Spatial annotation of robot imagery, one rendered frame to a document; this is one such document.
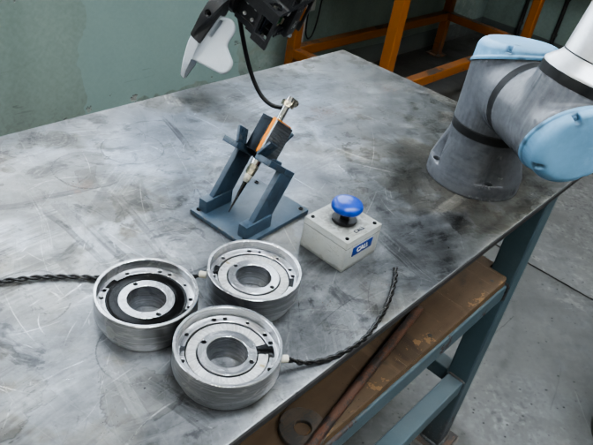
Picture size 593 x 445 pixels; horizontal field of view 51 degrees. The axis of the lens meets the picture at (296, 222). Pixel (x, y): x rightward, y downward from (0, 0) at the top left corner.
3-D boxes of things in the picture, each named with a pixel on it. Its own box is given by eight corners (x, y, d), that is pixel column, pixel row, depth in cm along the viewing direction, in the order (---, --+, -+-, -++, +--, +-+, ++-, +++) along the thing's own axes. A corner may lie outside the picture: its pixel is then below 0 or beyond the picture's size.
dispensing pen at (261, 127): (211, 203, 80) (275, 86, 78) (228, 209, 83) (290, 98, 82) (223, 211, 79) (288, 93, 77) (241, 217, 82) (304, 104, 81)
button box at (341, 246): (341, 273, 77) (349, 241, 75) (299, 244, 81) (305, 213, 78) (379, 249, 83) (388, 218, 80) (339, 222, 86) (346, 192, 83)
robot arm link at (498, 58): (506, 106, 104) (536, 25, 96) (550, 147, 93) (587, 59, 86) (440, 102, 101) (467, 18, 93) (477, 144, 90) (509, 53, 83)
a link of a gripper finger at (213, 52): (199, 101, 73) (250, 38, 71) (164, 67, 74) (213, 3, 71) (210, 102, 76) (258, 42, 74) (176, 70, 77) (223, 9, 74)
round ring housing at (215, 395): (169, 418, 57) (171, 388, 54) (171, 333, 65) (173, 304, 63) (283, 415, 59) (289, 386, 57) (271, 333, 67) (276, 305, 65)
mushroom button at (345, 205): (342, 246, 78) (350, 213, 75) (319, 230, 80) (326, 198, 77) (362, 235, 80) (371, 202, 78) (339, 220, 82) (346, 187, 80)
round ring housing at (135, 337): (71, 332, 63) (70, 302, 61) (132, 274, 72) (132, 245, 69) (162, 372, 61) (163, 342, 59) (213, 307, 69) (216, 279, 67)
